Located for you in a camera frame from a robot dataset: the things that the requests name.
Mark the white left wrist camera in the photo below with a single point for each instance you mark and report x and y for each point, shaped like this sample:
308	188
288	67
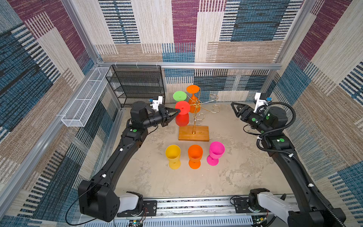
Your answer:
155	102

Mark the aluminium front rail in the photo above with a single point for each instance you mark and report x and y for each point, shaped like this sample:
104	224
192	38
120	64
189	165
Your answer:
204	211

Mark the gold wire wine glass rack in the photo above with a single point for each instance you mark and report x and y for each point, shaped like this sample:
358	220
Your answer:
194	132

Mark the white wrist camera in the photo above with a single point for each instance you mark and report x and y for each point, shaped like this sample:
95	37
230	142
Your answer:
262	101
155	102

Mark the magenta wine glass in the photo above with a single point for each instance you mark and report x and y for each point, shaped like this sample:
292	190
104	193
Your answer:
216	151

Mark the white wire mesh basket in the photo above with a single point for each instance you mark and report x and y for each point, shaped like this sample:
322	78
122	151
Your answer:
80	110

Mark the orange wine glass back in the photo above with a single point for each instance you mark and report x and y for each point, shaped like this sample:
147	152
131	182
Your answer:
193	101

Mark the black wire shelf rack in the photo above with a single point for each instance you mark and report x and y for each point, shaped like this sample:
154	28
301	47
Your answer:
131	83

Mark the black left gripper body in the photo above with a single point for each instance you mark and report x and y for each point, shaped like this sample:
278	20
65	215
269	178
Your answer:
160	117

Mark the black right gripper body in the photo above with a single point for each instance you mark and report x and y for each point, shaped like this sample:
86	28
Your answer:
254	119

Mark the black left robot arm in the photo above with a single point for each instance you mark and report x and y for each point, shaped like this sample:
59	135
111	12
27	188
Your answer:
96	197

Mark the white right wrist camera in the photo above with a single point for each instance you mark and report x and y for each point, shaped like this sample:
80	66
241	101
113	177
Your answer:
262	101

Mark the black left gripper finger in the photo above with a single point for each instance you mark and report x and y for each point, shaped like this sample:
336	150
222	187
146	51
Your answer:
171	110
171	116

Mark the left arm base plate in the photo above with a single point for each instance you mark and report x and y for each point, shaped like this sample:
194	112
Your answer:
149	206

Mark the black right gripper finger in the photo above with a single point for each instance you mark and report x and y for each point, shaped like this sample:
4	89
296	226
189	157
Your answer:
235	105
237	109

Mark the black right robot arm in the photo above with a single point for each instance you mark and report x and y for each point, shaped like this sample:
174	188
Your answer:
313	209

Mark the green wine glass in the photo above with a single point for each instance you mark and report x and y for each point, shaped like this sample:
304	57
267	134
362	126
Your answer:
179	96

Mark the orange wine glass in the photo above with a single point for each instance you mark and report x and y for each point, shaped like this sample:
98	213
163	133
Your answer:
193	101
195	153

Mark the red wine glass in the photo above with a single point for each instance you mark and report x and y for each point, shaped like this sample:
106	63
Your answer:
182	118

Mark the yellow wine glass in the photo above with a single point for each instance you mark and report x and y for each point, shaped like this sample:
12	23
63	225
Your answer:
173	153

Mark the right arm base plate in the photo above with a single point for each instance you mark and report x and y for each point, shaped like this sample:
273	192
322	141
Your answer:
241	205

